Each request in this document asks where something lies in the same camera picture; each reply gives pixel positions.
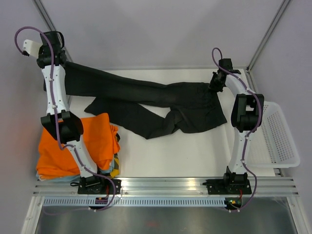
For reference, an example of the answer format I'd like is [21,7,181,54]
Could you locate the black trousers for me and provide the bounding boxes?
[43,61,228,140]

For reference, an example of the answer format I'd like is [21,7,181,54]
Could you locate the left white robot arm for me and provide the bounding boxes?
[37,31,106,194]

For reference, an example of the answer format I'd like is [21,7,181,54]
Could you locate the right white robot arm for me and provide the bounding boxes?
[209,58,264,193]

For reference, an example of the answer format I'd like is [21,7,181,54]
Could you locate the white perforated plastic basket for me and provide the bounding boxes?
[247,101,300,168]

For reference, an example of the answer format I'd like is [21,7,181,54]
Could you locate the orange folded garment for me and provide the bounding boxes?
[36,113,118,178]

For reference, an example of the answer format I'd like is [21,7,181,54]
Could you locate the yellow black patterned garment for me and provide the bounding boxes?
[108,133,120,178]

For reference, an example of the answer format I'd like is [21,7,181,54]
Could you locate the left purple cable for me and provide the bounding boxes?
[15,26,117,215]

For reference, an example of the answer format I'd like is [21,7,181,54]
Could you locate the purple cable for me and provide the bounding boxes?
[211,47,265,213]
[15,26,117,215]

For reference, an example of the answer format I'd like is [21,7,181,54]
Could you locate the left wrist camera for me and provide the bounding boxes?
[22,39,42,58]

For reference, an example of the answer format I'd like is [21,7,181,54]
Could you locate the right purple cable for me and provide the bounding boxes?
[211,47,265,213]

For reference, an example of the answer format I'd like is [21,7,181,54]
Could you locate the left aluminium frame post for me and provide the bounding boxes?
[33,0,76,77]

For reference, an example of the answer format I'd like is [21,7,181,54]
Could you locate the aluminium frame post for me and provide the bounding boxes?
[246,0,292,73]
[33,0,76,77]

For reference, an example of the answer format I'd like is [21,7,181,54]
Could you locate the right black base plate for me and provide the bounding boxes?
[203,179,252,195]

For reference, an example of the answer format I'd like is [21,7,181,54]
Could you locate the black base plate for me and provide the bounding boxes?
[203,179,252,195]
[78,176,121,195]

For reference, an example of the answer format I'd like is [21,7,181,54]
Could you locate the right aluminium frame post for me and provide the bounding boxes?
[246,0,292,73]

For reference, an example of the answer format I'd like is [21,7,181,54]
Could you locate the aluminium rail beam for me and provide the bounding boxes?
[32,177,299,197]

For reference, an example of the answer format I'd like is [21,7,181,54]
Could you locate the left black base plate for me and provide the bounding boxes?
[78,176,121,195]

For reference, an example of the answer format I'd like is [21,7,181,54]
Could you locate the white slotted cable duct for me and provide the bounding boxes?
[43,197,226,207]

